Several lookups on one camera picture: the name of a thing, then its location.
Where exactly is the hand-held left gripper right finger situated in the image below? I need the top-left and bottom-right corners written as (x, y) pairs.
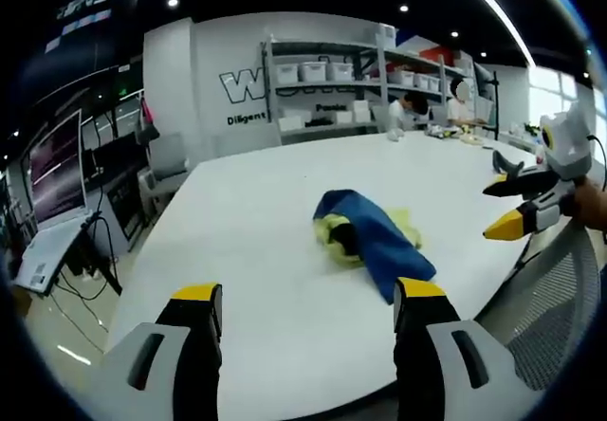
top-left (392, 276), bottom-right (523, 421)

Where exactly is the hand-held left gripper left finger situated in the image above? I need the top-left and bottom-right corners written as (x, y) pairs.
top-left (75, 282), bottom-right (224, 421)

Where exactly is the blue and yellow garment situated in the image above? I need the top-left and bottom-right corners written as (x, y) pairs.
top-left (311, 188), bottom-right (437, 306)

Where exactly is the person's right hand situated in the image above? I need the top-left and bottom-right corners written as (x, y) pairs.
top-left (559, 176), bottom-right (607, 229)

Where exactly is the dark grey object on table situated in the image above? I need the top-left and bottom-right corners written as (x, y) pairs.
top-left (490, 149), bottom-right (525, 175)

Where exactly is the pile of small table items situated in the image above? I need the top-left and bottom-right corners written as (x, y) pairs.
top-left (424, 124), bottom-right (494, 150)

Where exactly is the black stand pole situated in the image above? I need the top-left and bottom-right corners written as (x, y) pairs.
top-left (482, 70), bottom-right (503, 141)

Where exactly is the grey mesh office chair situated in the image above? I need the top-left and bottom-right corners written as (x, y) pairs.
top-left (473, 216), bottom-right (602, 393)

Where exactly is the white tilted table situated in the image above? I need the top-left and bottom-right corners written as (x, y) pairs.
top-left (11, 210), bottom-right (94, 295)

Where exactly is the grey metal storage shelf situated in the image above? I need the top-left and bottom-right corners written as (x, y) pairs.
top-left (258, 25), bottom-right (480, 140)

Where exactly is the white storage bin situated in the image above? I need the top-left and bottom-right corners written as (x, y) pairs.
top-left (327, 62), bottom-right (355, 82)
top-left (297, 61), bottom-right (329, 82)
top-left (274, 63), bottom-right (299, 84)

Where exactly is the large tilted display screen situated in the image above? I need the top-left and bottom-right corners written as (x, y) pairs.
top-left (23, 110), bottom-right (92, 230)

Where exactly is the black floor cable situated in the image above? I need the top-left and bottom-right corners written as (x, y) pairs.
top-left (46, 188), bottom-right (124, 346)

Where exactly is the dark wall screen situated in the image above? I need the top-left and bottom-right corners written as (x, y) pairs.
top-left (42, 0), bottom-right (146, 74)

